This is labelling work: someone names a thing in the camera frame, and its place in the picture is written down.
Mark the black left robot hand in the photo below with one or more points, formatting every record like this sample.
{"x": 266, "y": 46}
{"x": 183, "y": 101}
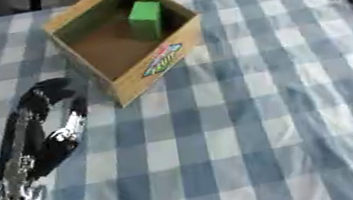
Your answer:
{"x": 37, "y": 151}

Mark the tan cardboard box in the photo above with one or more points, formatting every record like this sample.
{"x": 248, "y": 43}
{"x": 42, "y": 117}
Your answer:
{"x": 118, "y": 43}

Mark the green rectangular block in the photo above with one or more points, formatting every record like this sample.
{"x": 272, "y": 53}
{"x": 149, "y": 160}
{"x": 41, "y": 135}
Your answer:
{"x": 145, "y": 20}

